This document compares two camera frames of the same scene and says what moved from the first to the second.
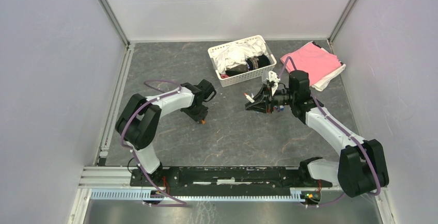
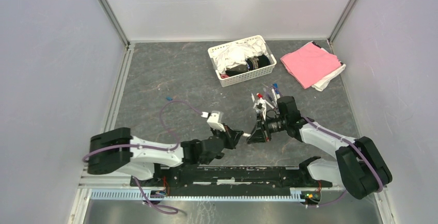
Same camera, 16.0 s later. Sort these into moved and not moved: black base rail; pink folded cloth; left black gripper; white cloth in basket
Moved: left black gripper
Not moved: black base rail; pink folded cloth; white cloth in basket
